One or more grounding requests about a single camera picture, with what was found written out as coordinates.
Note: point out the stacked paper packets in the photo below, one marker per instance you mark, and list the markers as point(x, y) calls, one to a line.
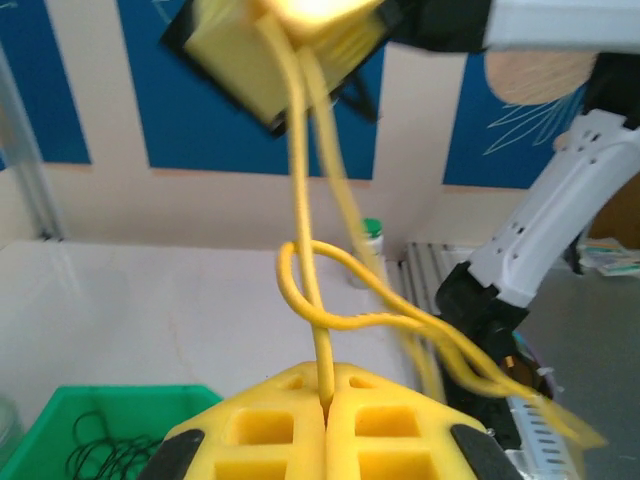
point(612, 260)

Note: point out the rubber bands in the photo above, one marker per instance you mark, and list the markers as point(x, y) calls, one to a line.
point(305, 200)
point(125, 442)

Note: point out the ribbed aluminium frame rail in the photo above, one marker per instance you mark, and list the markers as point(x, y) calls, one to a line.
point(430, 270)

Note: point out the green-capped white bottle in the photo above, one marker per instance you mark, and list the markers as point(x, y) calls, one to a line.
point(372, 235)

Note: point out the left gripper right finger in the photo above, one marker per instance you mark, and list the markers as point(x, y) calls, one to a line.
point(390, 430)

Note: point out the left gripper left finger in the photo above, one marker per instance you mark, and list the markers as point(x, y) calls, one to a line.
point(260, 430)

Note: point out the green plastic bin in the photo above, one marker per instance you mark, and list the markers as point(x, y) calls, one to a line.
point(125, 400)

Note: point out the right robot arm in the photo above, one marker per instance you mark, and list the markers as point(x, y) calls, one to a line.
point(550, 200)

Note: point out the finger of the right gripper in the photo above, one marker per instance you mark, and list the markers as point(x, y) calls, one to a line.
point(235, 60)
point(340, 35)

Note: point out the aluminium corner post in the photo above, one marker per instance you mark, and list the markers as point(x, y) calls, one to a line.
point(30, 175)

